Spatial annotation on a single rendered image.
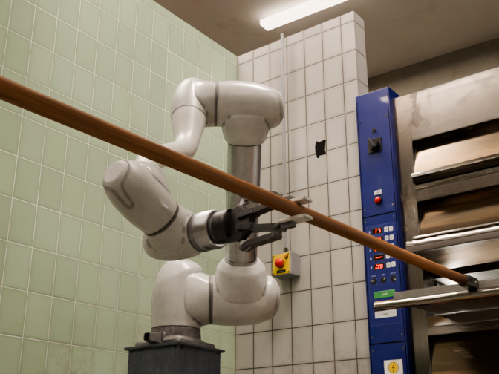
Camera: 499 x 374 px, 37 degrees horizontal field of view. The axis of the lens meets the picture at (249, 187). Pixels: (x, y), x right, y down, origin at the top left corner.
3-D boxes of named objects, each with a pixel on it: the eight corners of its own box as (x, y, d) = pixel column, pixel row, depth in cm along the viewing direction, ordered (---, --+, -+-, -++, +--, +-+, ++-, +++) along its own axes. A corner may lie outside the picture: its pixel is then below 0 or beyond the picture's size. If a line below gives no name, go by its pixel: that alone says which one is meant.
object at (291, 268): (281, 280, 319) (281, 257, 322) (301, 277, 313) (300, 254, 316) (271, 277, 313) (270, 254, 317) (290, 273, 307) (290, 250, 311)
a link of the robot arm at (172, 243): (206, 265, 169) (171, 230, 161) (157, 274, 178) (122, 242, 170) (220, 228, 175) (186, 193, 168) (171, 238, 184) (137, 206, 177)
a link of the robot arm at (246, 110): (209, 312, 243) (276, 312, 244) (209, 335, 227) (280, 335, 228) (214, 76, 222) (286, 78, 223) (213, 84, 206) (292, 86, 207)
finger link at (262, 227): (235, 222, 161) (234, 228, 160) (276, 222, 154) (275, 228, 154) (246, 227, 164) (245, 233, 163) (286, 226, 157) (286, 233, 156)
